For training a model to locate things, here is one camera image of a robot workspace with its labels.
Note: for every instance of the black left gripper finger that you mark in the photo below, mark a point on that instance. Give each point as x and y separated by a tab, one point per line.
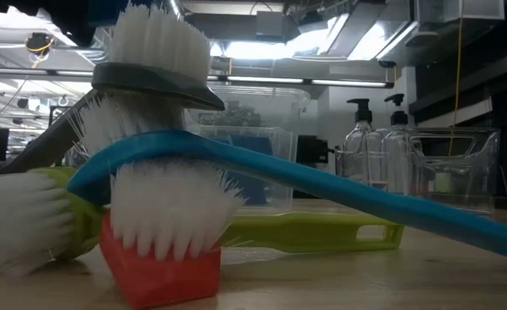
70	19

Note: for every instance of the grey dish brush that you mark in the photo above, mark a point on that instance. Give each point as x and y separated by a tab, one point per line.
150	82

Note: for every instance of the red dish brush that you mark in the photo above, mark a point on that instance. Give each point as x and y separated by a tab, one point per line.
162	280

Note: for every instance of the blue dish brush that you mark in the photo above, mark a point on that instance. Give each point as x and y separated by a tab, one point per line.
322	185

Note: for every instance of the green dish brush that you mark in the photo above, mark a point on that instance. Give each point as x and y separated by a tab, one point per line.
304	232

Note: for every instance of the black ceiling device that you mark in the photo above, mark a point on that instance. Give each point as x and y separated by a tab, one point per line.
40	43

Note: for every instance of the small artificial green plant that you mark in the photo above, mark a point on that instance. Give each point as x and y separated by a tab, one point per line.
233	116

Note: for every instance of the grey ceiling box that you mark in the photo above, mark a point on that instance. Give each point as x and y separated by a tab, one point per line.
270	23

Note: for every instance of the ceiling light strip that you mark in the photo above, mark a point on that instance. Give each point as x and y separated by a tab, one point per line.
279	80

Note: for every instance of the black box device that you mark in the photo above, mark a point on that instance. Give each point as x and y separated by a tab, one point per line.
311	148

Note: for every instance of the translucent plastic tub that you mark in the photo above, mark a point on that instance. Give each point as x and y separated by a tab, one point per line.
287	185

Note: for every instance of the small green object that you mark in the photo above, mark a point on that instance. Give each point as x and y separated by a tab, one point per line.
442	183

